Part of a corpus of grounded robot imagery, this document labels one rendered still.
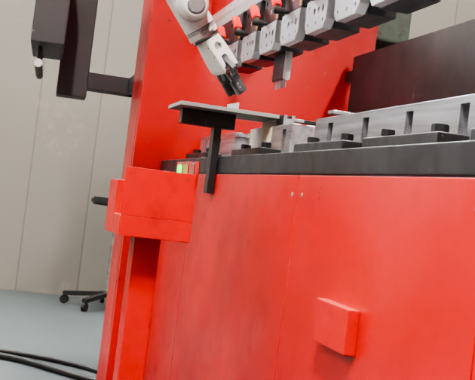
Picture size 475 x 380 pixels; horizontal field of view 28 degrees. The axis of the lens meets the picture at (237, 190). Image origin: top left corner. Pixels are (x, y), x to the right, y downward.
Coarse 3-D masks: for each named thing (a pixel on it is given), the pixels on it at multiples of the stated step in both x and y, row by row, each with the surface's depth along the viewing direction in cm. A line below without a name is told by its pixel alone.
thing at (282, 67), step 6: (282, 54) 253; (288, 54) 251; (276, 60) 258; (282, 60) 253; (288, 60) 251; (276, 66) 257; (282, 66) 252; (288, 66) 251; (276, 72) 257; (282, 72) 251; (288, 72) 251; (276, 78) 256; (282, 78) 251; (288, 78) 251; (276, 84) 259; (282, 84) 253
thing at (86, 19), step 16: (80, 0) 379; (96, 0) 380; (80, 16) 379; (96, 16) 381; (80, 32) 379; (64, 48) 378; (80, 48) 379; (64, 64) 378; (80, 64) 379; (64, 80) 378; (80, 80) 379; (64, 96) 382; (80, 96) 379
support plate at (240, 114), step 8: (176, 104) 245; (184, 104) 240; (192, 104) 240; (200, 104) 241; (224, 112) 248; (232, 112) 245; (240, 112) 243; (248, 112) 244; (256, 112) 245; (248, 120) 262; (256, 120) 258; (264, 120) 256
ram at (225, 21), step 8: (216, 0) 330; (224, 0) 318; (232, 0) 306; (248, 0) 285; (256, 0) 275; (264, 0) 269; (216, 8) 328; (240, 8) 294; (248, 8) 284; (224, 16) 315; (232, 16) 303; (216, 24) 325; (224, 24) 314
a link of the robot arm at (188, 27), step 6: (168, 0) 245; (174, 0) 243; (174, 6) 244; (174, 12) 246; (180, 18) 245; (204, 18) 245; (210, 18) 247; (180, 24) 247; (186, 24) 245; (192, 24) 245; (198, 24) 245; (204, 24) 245; (186, 30) 246; (192, 30) 245
